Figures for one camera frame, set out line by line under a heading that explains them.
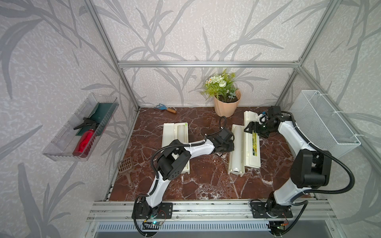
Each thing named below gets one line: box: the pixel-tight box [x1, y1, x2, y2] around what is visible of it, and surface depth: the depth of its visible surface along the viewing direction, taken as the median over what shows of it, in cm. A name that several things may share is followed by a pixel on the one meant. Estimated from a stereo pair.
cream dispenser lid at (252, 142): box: [243, 110, 261, 169], surface depth 84 cm
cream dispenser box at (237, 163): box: [228, 124, 246, 177], surface depth 90 cm
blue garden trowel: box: [153, 103, 178, 114], surface depth 122 cm
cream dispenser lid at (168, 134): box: [161, 122, 175, 148], surface depth 98 cm
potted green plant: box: [200, 68, 242, 118], surface depth 104 cm
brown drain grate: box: [117, 156, 134, 188], surface depth 88 cm
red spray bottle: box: [72, 117, 100, 158], surface depth 61 cm
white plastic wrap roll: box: [229, 123, 245, 176], surface depth 90 cm
